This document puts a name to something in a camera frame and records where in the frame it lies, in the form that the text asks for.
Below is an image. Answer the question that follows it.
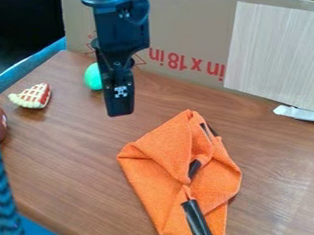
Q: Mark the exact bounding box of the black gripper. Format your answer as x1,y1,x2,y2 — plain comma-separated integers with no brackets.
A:
87,0,159,119

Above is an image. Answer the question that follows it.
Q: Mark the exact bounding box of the orange cloth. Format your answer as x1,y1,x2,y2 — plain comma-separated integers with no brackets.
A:
112,105,247,235

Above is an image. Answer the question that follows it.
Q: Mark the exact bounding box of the green toy ball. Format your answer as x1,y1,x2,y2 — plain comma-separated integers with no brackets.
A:
83,62,105,92

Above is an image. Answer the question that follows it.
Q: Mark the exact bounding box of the yellow red toy pie slice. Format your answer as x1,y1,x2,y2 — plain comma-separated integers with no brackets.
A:
6,82,54,112

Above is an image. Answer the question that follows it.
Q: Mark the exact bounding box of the cardboard box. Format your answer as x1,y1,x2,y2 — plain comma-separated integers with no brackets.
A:
60,0,314,102

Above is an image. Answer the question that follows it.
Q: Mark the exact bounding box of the red brown toy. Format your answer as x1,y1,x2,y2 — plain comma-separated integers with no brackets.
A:
0,104,12,144

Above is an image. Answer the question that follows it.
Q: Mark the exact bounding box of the light wooden board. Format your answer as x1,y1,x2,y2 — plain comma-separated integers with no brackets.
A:
218,0,314,121

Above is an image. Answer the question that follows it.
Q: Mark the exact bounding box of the white paper scrap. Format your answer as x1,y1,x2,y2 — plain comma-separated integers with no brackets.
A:
270,102,314,127

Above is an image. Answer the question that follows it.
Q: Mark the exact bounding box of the teal black braided cable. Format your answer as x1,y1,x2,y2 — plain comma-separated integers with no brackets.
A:
0,85,34,235

